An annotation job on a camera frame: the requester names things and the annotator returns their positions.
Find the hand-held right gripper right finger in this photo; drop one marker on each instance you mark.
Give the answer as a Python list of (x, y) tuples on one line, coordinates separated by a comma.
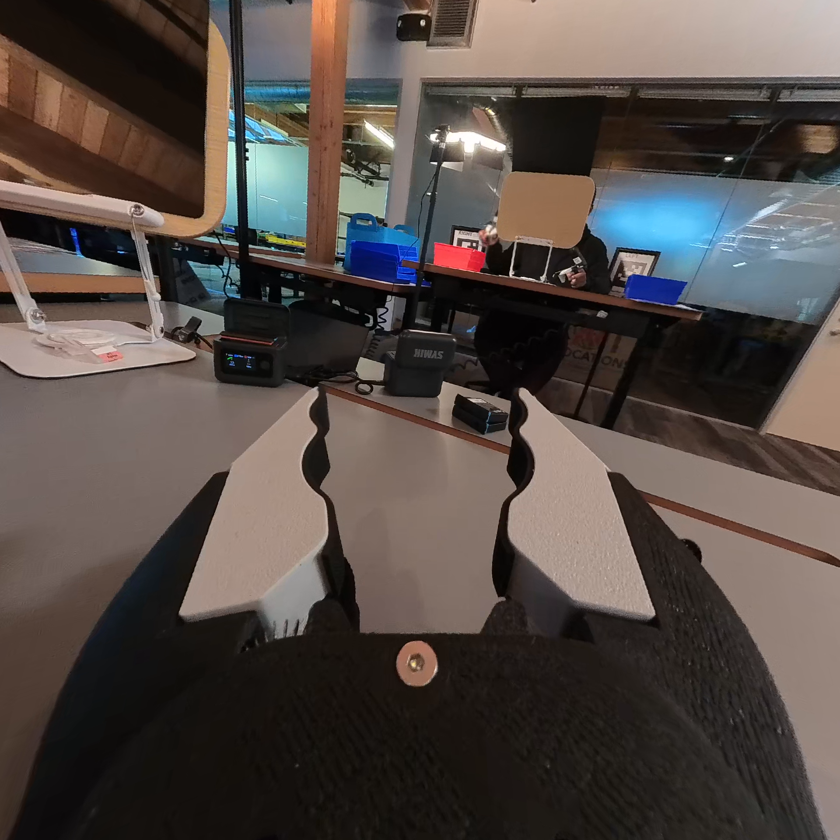
[(571, 525)]

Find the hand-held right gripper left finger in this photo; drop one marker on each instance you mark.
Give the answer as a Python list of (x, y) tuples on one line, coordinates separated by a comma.
[(269, 525)]

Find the black charger with screen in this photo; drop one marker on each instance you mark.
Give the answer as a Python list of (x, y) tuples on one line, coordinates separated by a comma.
[(249, 364)]

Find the black charging case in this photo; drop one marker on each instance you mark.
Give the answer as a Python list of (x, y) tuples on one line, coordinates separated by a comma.
[(420, 374)]

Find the wooden top desk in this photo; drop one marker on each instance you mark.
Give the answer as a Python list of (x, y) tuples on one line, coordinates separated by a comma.
[(315, 268), (590, 298)]

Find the small clear case pink label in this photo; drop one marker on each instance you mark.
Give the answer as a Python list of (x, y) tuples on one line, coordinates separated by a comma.
[(105, 354)]

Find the blue plastic bin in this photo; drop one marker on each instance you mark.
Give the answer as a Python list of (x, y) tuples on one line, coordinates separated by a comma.
[(656, 290)]

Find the framed printed tag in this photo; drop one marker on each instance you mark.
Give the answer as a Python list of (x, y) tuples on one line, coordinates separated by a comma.
[(633, 269), (467, 237)]

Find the stack of blue bins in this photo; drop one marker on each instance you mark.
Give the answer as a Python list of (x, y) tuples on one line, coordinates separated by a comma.
[(377, 259)]

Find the red plastic bin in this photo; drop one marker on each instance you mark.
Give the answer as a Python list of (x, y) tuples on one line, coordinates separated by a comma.
[(459, 257)]

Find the black light tripod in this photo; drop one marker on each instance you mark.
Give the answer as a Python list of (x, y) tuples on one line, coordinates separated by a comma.
[(430, 216)]

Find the black stand pole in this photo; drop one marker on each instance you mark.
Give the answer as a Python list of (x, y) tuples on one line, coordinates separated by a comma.
[(239, 164)]

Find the wooden rimmed panel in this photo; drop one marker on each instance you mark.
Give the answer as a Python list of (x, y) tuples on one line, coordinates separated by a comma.
[(98, 98)]

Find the black camera battery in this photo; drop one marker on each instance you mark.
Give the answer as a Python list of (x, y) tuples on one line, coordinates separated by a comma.
[(476, 425), (482, 403)]

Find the wooden post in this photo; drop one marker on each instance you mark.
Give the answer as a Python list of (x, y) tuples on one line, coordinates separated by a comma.
[(327, 131)]

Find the grey wall vent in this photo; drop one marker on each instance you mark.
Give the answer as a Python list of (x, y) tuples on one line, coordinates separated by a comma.
[(453, 23)]

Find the black wall speaker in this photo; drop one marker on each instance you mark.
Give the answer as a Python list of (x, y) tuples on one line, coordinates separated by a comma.
[(413, 26)]

